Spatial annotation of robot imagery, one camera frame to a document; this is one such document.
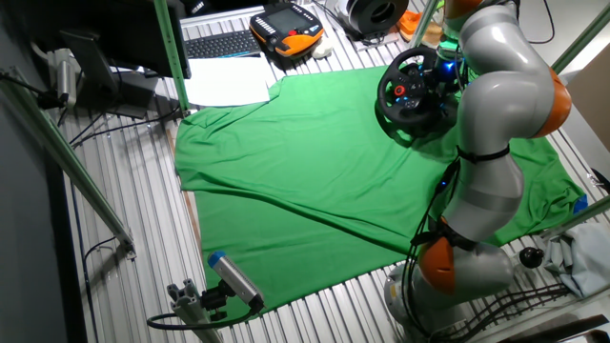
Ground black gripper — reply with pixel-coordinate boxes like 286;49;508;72
421;50;466;91

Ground black racing steering wheel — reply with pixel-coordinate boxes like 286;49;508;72
376;46;445;128

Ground black steering wheel base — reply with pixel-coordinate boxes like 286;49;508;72
414;85;462;139

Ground tan wooden object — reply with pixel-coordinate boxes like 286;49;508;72
421;21;444;49

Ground orange plastic object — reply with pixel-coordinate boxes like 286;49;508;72
397;10;425;42

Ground white rounded lump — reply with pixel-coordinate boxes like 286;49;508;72
312;36;337;61

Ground orange and black teach pendant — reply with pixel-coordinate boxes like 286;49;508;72
249;2;326;59

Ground green cloth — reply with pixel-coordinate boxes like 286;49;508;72
173;64;590;315

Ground brown cardboard sheet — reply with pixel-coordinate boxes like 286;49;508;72
564;56;610;168

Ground white paper sheet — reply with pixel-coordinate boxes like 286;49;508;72
183;54;287;109

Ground small black object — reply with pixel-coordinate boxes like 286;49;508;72
590;167;610;194

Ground black computer keyboard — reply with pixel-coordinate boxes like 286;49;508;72
183;29;263;61

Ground black round knob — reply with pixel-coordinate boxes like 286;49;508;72
518;246;545;271

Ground pale grey cloth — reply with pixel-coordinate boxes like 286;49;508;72
542;222;610;299

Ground brown wooden strip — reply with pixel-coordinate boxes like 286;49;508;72
164;126;205;256

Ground dark flat bar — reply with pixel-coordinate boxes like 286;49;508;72
495;313;610;343

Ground black computer monitor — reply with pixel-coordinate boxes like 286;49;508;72
13;0;192;120

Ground pale green frame post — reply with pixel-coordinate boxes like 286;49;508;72
410;0;442;49

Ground thin black arm strap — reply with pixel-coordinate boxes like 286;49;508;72
456;145;511;166

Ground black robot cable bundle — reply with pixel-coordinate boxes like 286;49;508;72
399;159;462;339

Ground green metal frame beam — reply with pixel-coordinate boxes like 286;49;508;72
152;0;192;113
540;194;610;239
542;4;610;82
0;66;138;261

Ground wide black arm strap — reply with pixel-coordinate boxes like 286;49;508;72
410;217;478;252

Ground black cables at robot base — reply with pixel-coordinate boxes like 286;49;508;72
428;283;573;342

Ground silver camera with blue cap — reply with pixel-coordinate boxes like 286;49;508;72
207;250;266;311

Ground black monitor cable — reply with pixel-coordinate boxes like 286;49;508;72
69;104;183;147

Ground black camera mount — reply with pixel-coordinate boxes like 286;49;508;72
199;280;231;323

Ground aluminium profile post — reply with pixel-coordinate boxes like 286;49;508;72
166;278;224;343

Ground black camera cable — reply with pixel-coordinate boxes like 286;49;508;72
146;299;264;333

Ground plain silver camera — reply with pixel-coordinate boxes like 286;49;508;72
51;47;81;109

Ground thin black cable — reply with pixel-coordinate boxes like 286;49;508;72
70;185;118;343

